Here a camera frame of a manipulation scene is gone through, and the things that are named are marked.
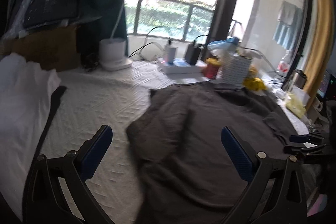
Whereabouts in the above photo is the black charger adapter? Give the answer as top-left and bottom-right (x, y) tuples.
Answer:
(184, 41), (202, 65)

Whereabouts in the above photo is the white charger adapter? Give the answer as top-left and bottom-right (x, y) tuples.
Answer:
(163, 38), (177, 65)

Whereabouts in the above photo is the white folded garment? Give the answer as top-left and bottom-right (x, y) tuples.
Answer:
(1, 53), (61, 218)

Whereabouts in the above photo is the yellow-green packet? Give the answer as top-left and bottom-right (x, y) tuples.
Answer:
(285, 93), (306, 119)

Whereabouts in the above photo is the brown cardboard box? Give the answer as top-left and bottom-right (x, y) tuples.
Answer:
(1, 26), (80, 72)

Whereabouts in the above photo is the white desk lamp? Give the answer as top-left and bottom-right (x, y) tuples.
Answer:
(98, 0), (132, 71)

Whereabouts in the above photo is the red yellow-lidded can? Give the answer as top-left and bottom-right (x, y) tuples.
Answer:
(203, 58), (221, 80)

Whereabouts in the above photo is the hanging blue-white garment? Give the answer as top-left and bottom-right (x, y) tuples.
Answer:
(273, 1), (302, 50)

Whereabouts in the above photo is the dark grey garment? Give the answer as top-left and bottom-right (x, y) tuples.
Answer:
(126, 82), (296, 223)

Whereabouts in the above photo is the blue tissue pack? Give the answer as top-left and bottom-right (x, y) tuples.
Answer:
(207, 36), (240, 52)

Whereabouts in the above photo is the white perforated basket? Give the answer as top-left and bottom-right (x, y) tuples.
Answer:
(219, 52), (252, 86)

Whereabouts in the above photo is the yellow curtain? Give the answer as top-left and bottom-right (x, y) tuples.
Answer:
(303, 0), (335, 110)

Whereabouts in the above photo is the clear water bottle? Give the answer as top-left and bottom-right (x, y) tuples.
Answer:
(277, 50), (291, 77)

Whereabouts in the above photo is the white power strip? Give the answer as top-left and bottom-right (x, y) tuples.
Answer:
(158, 58), (206, 75)

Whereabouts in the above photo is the white textured bedspread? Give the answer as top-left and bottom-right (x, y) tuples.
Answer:
(41, 62), (307, 223)

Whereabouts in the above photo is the black charging cable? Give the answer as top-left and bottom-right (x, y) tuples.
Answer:
(128, 25), (169, 59)

